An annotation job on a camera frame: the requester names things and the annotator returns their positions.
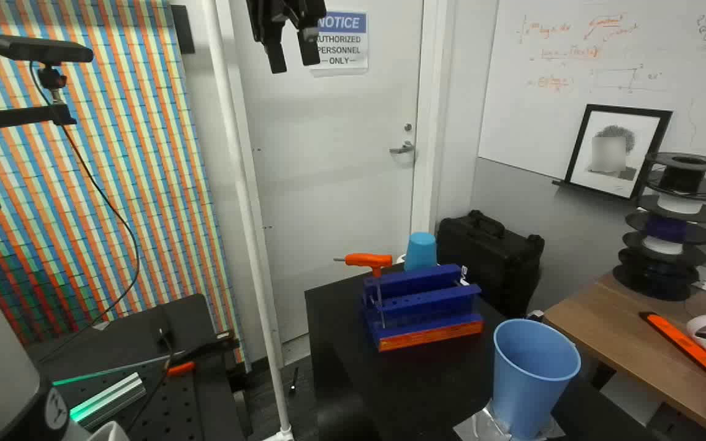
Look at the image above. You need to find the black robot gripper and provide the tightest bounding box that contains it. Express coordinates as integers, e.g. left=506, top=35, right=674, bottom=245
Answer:
left=245, top=0, right=326, bottom=73

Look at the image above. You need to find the orange handled screwdriver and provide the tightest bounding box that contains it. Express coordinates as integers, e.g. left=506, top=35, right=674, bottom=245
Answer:
left=334, top=252, right=395, bottom=274

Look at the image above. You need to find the small upside-down blue cup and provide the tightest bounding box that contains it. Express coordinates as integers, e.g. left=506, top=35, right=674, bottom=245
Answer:
left=405, top=233, right=436, bottom=271

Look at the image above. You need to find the large blue plastic cup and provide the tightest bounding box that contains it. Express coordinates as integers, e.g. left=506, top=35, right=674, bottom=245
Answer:
left=490, top=318, right=582, bottom=439

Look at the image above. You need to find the blue notice sign on door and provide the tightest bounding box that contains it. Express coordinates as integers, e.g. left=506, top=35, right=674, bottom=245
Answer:
left=318, top=11, right=370, bottom=71

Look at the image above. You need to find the white vertical pole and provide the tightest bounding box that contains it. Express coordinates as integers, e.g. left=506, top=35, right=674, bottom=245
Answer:
left=202, top=0, right=296, bottom=441

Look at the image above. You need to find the white whiteboard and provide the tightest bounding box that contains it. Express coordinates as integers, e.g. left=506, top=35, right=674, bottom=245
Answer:
left=479, top=0, right=706, bottom=176

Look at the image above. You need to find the blue and orange tool rack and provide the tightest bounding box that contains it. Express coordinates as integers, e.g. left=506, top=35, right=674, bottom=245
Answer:
left=360, top=264, right=482, bottom=353

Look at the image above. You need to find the black hard carrying case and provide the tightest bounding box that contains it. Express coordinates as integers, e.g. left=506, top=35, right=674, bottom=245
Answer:
left=436, top=210, right=544, bottom=315

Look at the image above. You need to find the black framed picture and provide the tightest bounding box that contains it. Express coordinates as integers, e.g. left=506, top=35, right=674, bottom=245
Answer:
left=563, top=102, right=672, bottom=199

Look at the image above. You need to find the black perforated breadboard table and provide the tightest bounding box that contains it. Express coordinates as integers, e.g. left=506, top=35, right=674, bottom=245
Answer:
left=29, top=294, right=245, bottom=441

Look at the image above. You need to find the stack of filament spools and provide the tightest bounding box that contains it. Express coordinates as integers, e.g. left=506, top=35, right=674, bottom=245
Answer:
left=612, top=152, right=706, bottom=302

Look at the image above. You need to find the orange flat tool on table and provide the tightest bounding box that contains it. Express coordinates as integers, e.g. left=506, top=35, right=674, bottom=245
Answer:
left=641, top=312, right=706, bottom=369

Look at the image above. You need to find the silver door handle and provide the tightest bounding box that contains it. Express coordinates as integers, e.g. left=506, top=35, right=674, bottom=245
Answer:
left=390, top=122, right=414, bottom=154

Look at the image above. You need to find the black camera on stand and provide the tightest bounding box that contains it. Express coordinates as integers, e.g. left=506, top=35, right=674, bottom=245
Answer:
left=0, top=35, right=94, bottom=67

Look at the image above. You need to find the black camera cable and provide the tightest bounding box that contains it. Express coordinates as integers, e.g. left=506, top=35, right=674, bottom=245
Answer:
left=28, top=62, right=143, bottom=329

